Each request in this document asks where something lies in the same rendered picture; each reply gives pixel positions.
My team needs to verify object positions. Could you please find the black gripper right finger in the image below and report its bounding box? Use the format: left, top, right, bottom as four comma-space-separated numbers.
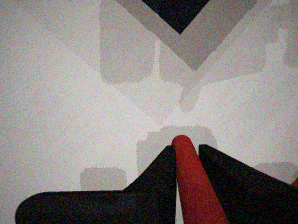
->
198, 144, 298, 224

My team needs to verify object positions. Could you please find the dark grey open box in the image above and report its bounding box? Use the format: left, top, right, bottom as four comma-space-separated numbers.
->
142, 0, 210, 35

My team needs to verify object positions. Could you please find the red peg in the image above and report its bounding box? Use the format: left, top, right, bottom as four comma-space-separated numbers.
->
171, 135, 229, 224

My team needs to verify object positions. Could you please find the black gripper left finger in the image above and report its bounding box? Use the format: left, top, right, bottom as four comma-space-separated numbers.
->
14, 145, 177, 224

